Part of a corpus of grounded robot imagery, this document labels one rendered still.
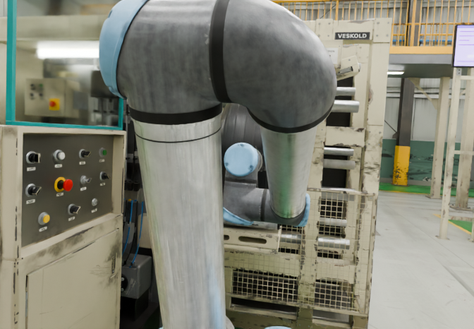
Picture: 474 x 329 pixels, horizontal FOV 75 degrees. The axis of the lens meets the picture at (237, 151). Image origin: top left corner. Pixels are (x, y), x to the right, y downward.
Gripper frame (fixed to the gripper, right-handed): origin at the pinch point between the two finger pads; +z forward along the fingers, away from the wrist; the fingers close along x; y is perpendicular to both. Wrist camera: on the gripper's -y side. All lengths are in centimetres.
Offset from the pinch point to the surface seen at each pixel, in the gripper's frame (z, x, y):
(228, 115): 5.4, 13.2, 21.0
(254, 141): 0.9, 1.1, 10.5
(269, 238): 15.0, -6.2, -28.8
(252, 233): 15.2, 1.1, -27.3
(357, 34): 70, -47, 84
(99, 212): 0, 64, -23
